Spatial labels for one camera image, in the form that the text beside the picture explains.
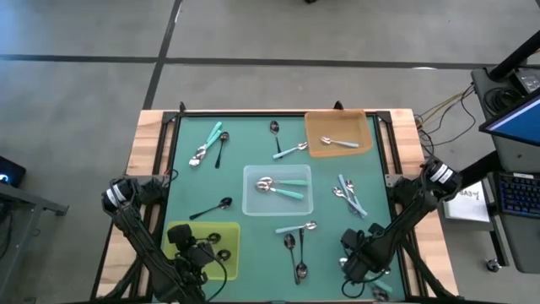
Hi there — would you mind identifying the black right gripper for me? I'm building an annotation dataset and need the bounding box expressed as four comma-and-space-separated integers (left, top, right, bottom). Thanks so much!
340, 230, 387, 283

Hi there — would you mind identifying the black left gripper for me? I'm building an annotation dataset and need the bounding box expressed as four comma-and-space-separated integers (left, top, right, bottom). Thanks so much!
167, 223, 219, 282

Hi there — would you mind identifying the yellow plastic bin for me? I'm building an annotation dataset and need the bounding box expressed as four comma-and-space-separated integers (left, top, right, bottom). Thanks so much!
162, 221, 241, 281

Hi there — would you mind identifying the green table mat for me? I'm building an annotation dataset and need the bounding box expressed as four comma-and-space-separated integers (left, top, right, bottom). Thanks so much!
151, 114, 408, 303

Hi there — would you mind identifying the clear plastic bin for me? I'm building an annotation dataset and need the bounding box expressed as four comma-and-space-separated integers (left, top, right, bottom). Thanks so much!
241, 164, 315, 217

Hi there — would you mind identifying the white paper booklet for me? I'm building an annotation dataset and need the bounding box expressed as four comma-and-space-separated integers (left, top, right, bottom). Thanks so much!
442, 180, 492, 224

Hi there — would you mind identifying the orange plastic bin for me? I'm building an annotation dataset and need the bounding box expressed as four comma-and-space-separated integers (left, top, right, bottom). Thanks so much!
304, 109, 375, 159

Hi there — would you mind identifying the black backlit keyboard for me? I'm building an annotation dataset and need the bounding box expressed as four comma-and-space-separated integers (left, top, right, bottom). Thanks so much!
496, 171, 540, 220

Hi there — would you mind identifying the grey metal stand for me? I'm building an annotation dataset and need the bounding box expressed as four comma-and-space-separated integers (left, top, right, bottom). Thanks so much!
0, 182, 71, 304

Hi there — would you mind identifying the grey equipment cart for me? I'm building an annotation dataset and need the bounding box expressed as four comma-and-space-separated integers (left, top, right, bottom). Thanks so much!
470, 66, 540, 274

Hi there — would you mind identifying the black device blue light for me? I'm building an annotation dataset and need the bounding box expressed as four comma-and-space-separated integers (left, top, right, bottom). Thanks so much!
0, 155, 28, 189

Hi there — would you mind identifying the computer monitor blue screen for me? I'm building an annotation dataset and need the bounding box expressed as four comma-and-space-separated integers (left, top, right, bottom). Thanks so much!
478, 86, 540, 148

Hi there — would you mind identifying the black power adapter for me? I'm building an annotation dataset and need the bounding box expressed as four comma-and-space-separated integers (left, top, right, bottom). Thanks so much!
512, 68, 540, 95

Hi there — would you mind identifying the black metal pole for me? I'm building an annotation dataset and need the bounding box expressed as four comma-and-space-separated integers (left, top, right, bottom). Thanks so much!
488, 29, 540, 82

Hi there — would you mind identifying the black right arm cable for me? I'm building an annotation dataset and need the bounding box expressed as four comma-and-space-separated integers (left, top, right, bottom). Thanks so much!
340, 276, 381, 300

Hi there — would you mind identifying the black aluminium table frame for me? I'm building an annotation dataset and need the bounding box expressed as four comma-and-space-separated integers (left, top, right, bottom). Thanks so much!
89, 110, 462, 304

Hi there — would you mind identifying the yellow cable bundle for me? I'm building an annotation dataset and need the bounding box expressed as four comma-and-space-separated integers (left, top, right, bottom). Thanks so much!
415, 83, 477, 130

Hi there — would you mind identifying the coiled black cable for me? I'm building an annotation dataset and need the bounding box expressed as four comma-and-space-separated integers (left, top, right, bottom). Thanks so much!
482, 86, 519, 116

